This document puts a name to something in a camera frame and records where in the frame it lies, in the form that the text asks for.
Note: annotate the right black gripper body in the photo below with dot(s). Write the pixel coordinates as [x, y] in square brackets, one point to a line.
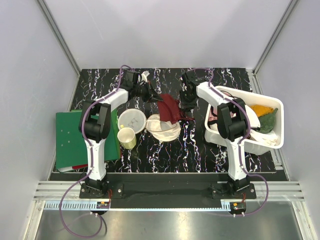
[187, 101]

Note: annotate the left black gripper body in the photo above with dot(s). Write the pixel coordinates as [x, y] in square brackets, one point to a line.
[142, 91]

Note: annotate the dark red bra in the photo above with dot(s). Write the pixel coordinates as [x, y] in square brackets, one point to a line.
[169, 110]

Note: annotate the beige mesh laundry bag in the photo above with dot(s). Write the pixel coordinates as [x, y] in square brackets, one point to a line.
[164, 131]

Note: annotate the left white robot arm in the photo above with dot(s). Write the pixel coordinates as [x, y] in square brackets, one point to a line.
[95, 120]

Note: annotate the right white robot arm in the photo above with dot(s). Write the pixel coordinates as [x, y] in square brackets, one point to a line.
[232, 120]

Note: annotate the pink and black bra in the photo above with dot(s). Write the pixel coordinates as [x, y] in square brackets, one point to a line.
[213, 117]

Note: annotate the cream paper cup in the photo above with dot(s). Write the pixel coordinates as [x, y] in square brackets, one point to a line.
[127, 138]

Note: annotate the white plastic bin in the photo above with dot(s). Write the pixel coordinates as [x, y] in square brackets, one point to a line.
[211, 134]

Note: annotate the orange cloth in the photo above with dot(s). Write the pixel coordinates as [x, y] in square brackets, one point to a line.
[261, 110]

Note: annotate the green cloth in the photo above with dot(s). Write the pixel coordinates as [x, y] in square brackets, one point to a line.
[267, 122]

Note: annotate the white garment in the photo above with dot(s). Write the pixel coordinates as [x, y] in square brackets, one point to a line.
[268, 139]

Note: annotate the green folder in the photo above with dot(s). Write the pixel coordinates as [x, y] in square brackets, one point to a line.
[71, 148]

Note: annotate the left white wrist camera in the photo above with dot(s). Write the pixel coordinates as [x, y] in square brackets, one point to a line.
[143, 78]

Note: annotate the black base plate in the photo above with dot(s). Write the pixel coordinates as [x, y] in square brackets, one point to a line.
[166, 191]

